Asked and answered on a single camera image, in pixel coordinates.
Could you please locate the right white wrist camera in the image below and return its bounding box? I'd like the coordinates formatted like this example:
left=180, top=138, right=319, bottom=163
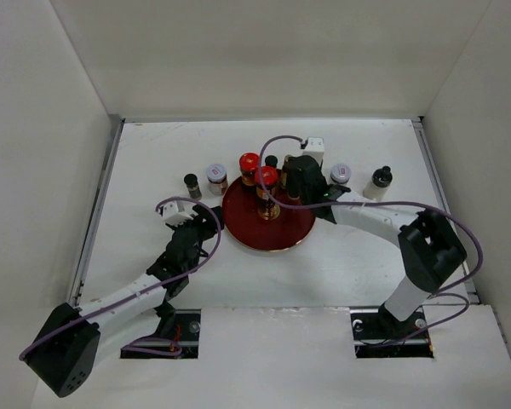
left=301, top=137, right=324, bottom=164

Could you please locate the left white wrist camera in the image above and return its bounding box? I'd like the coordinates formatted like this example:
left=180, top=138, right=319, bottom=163
left=157, top=200, right=192, bottom=228

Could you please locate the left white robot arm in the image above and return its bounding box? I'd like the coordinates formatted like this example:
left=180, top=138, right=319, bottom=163
left=20, top=204, right=224, bottom=398

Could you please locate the red cap sauce bottle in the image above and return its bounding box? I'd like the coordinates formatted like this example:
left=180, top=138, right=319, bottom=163
left=255, top=165, right=280, bottom=221
left=238, top=153, right=259, bottom=187

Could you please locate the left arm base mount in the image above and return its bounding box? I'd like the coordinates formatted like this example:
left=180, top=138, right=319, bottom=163
left=120, top=302, right=202, bottom=360

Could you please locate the black cap spice bottle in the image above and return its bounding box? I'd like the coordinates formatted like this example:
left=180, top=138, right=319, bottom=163
left=264, top=155, right=278, bottom=169
left=183, top=173, right=202, bottom=200

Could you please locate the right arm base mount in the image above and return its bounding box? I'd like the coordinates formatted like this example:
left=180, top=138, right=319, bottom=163
left=350, top=307, right=433, bottom=359

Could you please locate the black cap white bottle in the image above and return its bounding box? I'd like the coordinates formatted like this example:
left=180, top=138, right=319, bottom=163
left=363, top=165, right=393, bottom=201

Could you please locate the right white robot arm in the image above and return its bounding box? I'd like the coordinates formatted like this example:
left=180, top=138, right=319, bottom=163
left=286, top=155, right=467, bottom=337

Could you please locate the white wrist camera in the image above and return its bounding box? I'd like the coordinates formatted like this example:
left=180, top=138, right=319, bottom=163
left=301, top=137, right=324, bottom=164
left=157, top=200, right=192, bottom=228

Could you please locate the red round tray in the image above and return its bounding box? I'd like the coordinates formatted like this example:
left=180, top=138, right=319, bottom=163
left=221, top=177, right=315, bottom=251

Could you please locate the yellow label oil bottle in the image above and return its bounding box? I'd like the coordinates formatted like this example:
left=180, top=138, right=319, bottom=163
left=279, top=154, right=291, bottom=190

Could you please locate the white lid jar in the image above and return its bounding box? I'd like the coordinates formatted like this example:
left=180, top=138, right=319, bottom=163
left=330, top=164, right=352, bottom=185
left=206, top=164, right=228, bottom=196

